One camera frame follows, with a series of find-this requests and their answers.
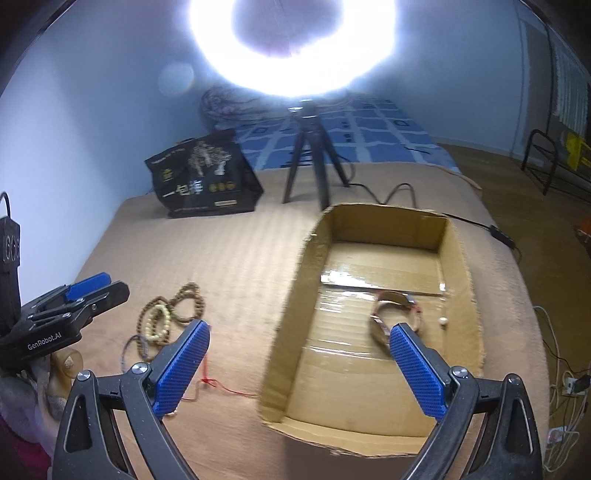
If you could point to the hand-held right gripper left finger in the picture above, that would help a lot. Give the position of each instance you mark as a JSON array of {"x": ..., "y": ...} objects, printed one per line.
[{"x": 182, "y": 364}]

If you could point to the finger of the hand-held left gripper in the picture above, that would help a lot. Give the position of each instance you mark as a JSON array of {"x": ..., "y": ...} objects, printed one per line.
[
  {"x": 99, "y": 302},
  {"x": 87, "y": 286}
]

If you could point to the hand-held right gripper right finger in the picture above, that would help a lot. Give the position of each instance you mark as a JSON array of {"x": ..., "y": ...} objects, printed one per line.
[{"x": 418, "y": 374}]

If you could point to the cardboard box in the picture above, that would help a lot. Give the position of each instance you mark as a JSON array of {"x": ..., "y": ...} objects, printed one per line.
[{"x": 369, "y": 369}]

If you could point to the person's left hand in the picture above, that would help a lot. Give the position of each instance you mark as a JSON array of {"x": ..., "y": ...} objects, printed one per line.
[{"x": 68, "y": 369}]

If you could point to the grey pink cloth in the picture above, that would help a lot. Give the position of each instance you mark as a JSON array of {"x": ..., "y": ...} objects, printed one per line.
[{"x": 23, "y": 415}]

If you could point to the white power strip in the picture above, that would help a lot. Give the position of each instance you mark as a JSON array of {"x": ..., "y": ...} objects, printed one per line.
[{"x": 572, "y": 385}]

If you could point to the black printed bag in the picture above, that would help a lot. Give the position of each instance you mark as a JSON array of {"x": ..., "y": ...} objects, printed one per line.
[{"x": 203, "y": 180}]

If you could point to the patterned folded quilt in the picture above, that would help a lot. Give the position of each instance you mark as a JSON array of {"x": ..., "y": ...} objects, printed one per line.
[{"x": 221, "y": 108}]

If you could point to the black tripod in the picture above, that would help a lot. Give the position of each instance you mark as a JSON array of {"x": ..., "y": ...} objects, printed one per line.
[{"x": 318, "y": 157}]

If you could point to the blue checked bedsheet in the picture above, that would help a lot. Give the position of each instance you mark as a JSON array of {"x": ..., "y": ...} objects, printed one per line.
[{"x": 378, "y": 134}]

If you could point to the black metal rack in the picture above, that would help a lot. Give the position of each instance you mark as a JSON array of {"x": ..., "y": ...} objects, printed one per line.
[{"x": 549, "y": 161}]

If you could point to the yellow crate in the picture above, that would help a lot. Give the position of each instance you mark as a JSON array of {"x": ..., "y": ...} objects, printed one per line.
[{"x": 577, "y": 150}]

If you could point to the white hanging cloth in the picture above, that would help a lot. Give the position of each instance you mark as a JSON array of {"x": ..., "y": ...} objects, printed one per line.
[{"x": 570, "y": 87}]

